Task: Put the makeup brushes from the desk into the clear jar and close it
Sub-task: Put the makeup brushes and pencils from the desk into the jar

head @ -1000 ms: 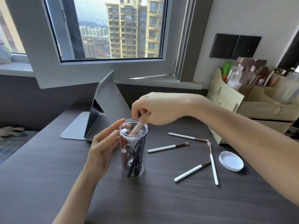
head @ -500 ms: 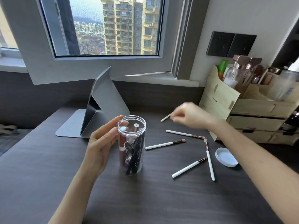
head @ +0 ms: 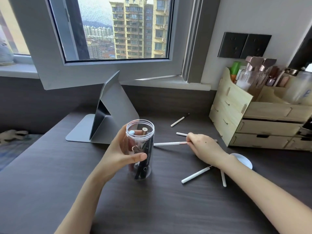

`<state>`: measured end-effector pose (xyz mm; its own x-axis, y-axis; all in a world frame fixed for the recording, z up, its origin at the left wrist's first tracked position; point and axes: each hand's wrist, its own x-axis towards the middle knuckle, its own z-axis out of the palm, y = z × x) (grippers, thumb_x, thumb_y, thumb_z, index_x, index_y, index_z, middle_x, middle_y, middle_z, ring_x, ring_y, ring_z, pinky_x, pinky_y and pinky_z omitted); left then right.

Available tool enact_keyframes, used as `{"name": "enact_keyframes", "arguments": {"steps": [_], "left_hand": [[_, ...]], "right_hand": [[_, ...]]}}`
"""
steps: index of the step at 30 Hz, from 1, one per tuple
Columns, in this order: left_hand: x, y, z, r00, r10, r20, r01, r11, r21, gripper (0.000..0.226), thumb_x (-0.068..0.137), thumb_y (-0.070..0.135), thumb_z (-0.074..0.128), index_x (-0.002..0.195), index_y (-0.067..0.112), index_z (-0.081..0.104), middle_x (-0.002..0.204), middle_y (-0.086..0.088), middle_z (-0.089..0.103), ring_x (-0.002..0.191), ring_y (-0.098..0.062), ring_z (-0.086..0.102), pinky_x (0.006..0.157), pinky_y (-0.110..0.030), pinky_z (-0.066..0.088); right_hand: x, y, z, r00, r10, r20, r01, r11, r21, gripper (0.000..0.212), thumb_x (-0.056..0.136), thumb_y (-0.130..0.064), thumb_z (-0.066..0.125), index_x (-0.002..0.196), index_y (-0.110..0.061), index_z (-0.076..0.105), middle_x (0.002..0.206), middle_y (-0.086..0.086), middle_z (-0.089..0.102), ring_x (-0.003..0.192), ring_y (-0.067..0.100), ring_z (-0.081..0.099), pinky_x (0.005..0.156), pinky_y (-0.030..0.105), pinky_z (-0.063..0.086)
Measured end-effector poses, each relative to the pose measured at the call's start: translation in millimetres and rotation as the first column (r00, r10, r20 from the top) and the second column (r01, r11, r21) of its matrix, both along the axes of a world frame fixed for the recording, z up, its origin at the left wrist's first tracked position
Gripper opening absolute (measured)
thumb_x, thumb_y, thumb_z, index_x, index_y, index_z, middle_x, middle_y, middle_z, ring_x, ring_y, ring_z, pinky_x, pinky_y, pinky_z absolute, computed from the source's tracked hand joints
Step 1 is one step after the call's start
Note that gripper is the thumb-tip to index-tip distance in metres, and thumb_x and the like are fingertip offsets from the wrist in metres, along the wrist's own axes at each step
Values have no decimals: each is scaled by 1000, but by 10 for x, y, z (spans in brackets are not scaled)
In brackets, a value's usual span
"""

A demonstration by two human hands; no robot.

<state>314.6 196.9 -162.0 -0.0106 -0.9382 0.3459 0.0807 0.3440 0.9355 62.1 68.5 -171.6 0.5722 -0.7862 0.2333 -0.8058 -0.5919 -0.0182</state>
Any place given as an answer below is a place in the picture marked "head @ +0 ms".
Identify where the grey plush toy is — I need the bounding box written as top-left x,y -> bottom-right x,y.
0,38 -> 14,66

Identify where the person's right hand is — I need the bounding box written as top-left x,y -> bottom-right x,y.
186,133 -> 231,168

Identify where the rose gold lipstick tube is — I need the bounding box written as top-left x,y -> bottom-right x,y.
277,69 -> 290,87

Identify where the beige plush toy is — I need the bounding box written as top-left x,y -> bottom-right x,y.
0,130 -> 29,144

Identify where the grey folding tablet stand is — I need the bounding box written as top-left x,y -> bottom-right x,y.
65,71 -> 140,144

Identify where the grey window sash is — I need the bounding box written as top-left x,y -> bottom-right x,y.
8,0 -> 203,90

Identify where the clear plastic jar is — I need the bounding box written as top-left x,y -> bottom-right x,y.
126,119 -> 155,181

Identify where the black cosmetic tube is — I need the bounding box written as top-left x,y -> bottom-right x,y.
135,136 -> 154,180

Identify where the person's left hand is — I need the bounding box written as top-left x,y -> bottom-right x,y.
98,124 -> 148,181

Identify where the person's left forearm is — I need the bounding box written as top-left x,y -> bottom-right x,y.
54,167 -> 116,234

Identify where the green bottle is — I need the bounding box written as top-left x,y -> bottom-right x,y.
230,61 -> 242,83

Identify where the translucent plastic bottle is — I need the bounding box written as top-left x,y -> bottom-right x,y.
283,67 -> 312,105

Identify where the wooden desk organizer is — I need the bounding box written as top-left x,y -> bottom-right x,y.
209,67 -> 312,152

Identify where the black wall socket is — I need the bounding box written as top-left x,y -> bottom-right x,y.
217,32 -> 249,58
240,34 -> 272,60

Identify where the clear bottle rose gold cap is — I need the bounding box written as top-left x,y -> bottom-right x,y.
254,58 -> 277,89
235,56 -> 265,93

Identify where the white round jar lid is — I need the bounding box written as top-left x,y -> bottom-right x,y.
229,153 -> 253,170

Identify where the black framed mirror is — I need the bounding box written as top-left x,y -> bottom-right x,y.
285,30 -> 312,76

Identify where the rose gold cosmetic pencil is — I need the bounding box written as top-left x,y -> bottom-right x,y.
133,128 -> 148,154

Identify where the person's right forearm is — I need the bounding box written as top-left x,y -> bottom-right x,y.
219,155 -> 312,234

